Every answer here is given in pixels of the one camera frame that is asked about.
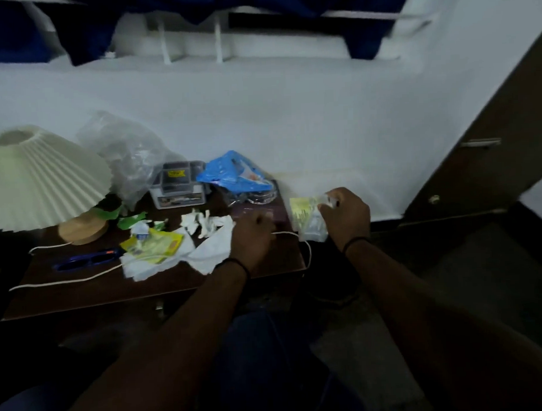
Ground person's left hand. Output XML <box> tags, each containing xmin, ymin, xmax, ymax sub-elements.
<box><xmin>228</xmin><ymin>209</ymin><xmax>278</xmax><ymax>274</ymax></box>

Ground person's right hand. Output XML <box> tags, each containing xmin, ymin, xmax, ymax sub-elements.
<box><xmin>318</xmin><ymin>186</ymin><xmax>373</xmax><ymax>253</ymax></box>

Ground clear plastic packet yellow label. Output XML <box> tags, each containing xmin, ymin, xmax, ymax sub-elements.
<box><xmin>289</xmin><ymin>193</ymin><xmax>337</xmax><ymax>244</ymax></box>

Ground person's left forearm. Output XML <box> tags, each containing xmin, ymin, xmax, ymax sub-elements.
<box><xmin>49</xmin><ymin>259</ymin><xmax>256</xmax><ymax>411</ymax></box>

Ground person's right forearm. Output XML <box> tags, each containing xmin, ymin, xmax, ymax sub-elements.
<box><xmin>343</xmin><ymin>232</ymin><xmax>542</xmax><ymax>411</ymax></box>

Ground clear glass ashtray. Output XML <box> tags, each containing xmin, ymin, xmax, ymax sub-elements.
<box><xmin>222</xmin><ymin>184</ymin><xmax>279</xmax><ymax>207</ymax></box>

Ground blue plastic bag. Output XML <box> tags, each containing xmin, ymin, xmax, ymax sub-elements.
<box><xmin>195</xmin><ymin>149</ymin><xmax>275</xmax><ymax>196</ymax></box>

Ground black right wrist band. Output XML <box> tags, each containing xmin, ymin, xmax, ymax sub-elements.
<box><xmin>342</xmin><ymin>236</ymin><xmax>372</xmax><ymax>255</ymax></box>

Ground black wrist band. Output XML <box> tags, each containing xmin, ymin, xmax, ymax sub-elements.
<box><xmin>219</xmin><ymin>257</ymin><xmax>251</xmax><ymax>281</ymax></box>
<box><xmin>342</xmin><ymin>236</ymin><xmax>372</xmax><ymax>255</ymax></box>

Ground black left wrist band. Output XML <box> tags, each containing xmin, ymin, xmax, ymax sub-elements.
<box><xmin>219</xmin><ymin>257</ymin><xmax>251</xmax><ymax>281</ymax></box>

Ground small white torn paper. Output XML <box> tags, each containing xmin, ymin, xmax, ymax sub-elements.
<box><xmin>180</xmin><ymin>208</ymin><xmax>220</xmax><ymax>240</ymax></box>

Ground small clear plastic drawer box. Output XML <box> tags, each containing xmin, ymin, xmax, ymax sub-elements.
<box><xmin>148</xmin><ymin>160</ymin><xmax>208</xmax><ymax>211</ymax></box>

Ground yellow green packet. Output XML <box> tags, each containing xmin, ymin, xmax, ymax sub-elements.
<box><xmin>120</xmin><ymin>227</ymin><xmax>185</xmax><ymax>266</ymax></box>

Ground dark wooden side table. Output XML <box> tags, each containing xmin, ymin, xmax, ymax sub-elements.
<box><xmin>0</xmin><ymin>179</ymin><xmax>309</xmax><ymax>322</ymax></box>

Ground green torn wrapper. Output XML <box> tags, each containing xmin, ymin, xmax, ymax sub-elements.
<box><xmin>116</xmin><ymin>211</ymin><xmax>148</xmax><ymax>231</ymax></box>

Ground crumpled clear plastic bag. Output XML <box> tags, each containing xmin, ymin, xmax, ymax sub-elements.
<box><xmin>76</xmin><ymin>108</ymin><xmax>187</xmax><ymax>213</ymax></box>

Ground person's blue trousers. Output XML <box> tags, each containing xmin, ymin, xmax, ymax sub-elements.
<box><xmin>0</xmin><ymin>306</ymin><xmax>367</xmax><ymax>411</ymax></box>

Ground dark wooden cabinet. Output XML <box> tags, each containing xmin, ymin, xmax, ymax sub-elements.
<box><xmin>396</xmin><ymin>25</ymin><xmax>542</xmax><ymax>226</ymax></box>

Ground wooden lamp base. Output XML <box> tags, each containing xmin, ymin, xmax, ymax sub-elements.
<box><xmin>57</xmin><ymin>211</ymin><xmax>110</xmax><ymax>247</ymax></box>

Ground dark blue curtain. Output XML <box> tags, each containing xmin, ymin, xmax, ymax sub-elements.
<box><xmin>0</xmin><ymin>0</ymin><xmax>419</xmax><ymax>73</ymax></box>

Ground cream pleated lamp shade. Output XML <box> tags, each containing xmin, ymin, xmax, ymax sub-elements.
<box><xmin>0</xmin><ymin>123</ymin><xmax>115</xmax><ymax>233</ymax></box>

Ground white lamp cord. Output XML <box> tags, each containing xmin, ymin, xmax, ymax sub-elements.
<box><xmin>7</xmin><ymin>230</ymin><xmax>313</xmax><ymax>293</ymax></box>

